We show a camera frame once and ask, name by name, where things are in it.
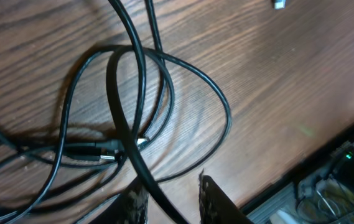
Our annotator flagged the thick black cable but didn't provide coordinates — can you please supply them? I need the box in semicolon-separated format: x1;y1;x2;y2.
0;0;233;224

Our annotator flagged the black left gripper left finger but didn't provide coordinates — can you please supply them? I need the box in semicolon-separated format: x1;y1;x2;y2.
90;178;149;224

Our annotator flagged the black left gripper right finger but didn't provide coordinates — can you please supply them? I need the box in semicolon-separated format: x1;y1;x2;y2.
199;171;253;224

